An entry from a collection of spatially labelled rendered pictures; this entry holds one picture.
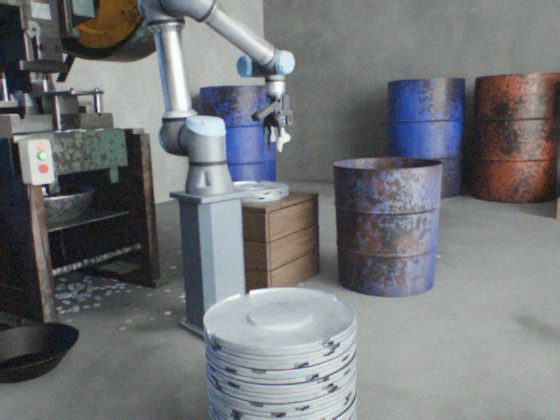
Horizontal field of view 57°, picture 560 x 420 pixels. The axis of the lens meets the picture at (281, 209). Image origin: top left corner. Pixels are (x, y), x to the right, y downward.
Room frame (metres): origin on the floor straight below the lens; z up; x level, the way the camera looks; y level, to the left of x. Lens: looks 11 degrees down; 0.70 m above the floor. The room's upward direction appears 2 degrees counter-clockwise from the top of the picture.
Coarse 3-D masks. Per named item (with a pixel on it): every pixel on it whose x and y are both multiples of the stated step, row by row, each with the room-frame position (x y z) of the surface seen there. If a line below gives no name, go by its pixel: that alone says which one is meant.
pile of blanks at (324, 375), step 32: (224, 352) 0.84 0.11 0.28; (256, 352) 0.80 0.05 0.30; (288, 352) 0.80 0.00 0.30; (320, 352) 0.81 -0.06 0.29; (352, 352) 0.88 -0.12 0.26; (224, 384) 0.84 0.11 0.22; (256, 384) 0.81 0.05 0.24; (288, 384) 0.81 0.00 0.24; (320, 384) 0.81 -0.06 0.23; (352, 384) 0.88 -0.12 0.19; (224, 416) 0.84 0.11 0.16; (256, 416) 0.81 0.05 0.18; (288, 416) 0.80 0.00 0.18; (320, 416) 0.81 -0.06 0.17; (352, 416) 0.88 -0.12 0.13
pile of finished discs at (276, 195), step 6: (288, 186) 2.10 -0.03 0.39; (270, 192) 1.99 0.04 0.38; (276, 192) 1.99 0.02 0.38; (282, 192) 2.03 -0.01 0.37; (288, 192) 2.08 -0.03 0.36; (246, 198) 1.95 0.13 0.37; (252, 198) 1.95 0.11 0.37; (258, 198) 1.99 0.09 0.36; (264, 198) 1.97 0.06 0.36; (270, 198) 1.98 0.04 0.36; (276, 198) 1.99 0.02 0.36
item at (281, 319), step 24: (288, 288) 1.08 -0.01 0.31; (216, 312) 0.97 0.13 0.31; (240, 312) 0.97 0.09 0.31; (264, 312) 0.95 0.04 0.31; (288, 312) 0.94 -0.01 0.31; (312, 312) 0.95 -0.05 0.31; (336, 312) 0.95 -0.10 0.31; (216, 336) 0.85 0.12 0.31; (240, 336) 0.86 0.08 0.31; (264, 336) 0.85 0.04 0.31; (288, 336) 0.85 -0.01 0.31; (312, 336) 0.85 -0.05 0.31; (336, 336) 0.84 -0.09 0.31
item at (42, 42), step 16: (32, 0) 1.92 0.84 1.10; (48, 0) 1.97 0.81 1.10; (32, 16) 1.91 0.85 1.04; (48, 16) 1.96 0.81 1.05; (16, 32) 1.90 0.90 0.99; (32, 32) 1.89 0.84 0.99; (48, 32) 1.96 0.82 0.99; (16, 48) 1.91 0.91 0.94; (32, 48) 1.90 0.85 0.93; (48, 48) 1.92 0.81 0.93
